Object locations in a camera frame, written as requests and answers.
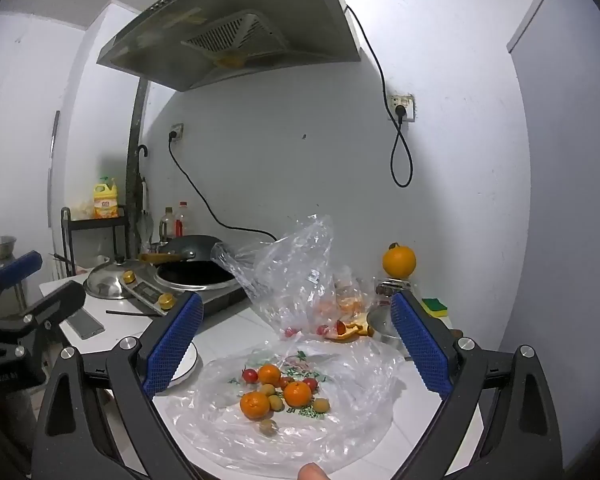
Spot dark oil bottle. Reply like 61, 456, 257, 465
159, 206, 175, 244

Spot white wall socket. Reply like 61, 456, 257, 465
387, 94, 416, 122
169, 122, 184, 141

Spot red-capped sauce bottle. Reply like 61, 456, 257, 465
174, 200, 190, 237

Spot green yellow sponge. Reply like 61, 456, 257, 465
422, 298, 449, 318

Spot steel induction cooker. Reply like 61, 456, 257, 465
120, 260, 246, 315

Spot longan fruit right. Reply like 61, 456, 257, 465
312, 398, 330, 414

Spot red cherry tomato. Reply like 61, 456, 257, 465
279, 377, 294, 390
303, 377, 318, 392
242, 368, 259, 384

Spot black metal rack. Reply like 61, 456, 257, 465
58, 205, 131, 276

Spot steel pot lid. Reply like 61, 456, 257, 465
83, 256, 130, 300

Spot yellow detergent bottle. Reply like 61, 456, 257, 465
93, 177, 119, 219

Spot black chopstick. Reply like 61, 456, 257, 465
105, 310, 162, 318

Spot red cherry tomato left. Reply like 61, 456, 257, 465
242, 368, 259, 384

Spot steel range hood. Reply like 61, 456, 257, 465
97, 0, 360, 92

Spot flat printed plastic bag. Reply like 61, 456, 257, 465
166, 338, 404, 478

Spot upright clear plastic bag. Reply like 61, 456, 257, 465
211, 214, 373, 339

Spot white wall socket right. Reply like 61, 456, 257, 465
387, 94, 416, 122

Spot black umbrella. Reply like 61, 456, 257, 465
136, 144, 154, 252

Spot green-brown longan fruit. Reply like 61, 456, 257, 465
268, 394, 285, 412

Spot black wok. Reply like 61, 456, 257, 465
138, 235, 221, 266

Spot grey phone on table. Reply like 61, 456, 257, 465
67, 308, 105, 340

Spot longan fruit upper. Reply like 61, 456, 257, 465
259, 384, 276, 396

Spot red cherry tomato middle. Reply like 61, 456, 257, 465
279, 377, 294, 390

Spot longan fruit front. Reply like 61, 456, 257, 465
259, 418, 278, 437

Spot orange mandarin top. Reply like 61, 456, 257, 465
258, 363, 282, 387

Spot black cooker power cable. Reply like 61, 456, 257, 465
168, 131, 278, 241

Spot white wall socket left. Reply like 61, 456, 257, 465
169, 122, 184, 141

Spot small steel pot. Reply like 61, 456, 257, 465
366, 304, 410, 359

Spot black hood power cable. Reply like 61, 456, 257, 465
345, 4, 414, 189

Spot orange mandarin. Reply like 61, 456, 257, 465
283, 382, 313, 408
239, 391, 271, 420
258, 363, 282, 387

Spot orange peel scraps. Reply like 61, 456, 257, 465
323, 313, 374, 341

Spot large orange on jar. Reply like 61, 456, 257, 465
382, 243, 417, 280

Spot red cherry tomato right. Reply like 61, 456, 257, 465
303, 377, 318, 392

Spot white ceramic plate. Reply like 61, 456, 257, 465
169, 342, 199, 387

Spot operator thumb tip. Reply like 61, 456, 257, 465
297, 463, 329, 480

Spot clear container of grapes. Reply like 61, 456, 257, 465
372, 278, 422, 308

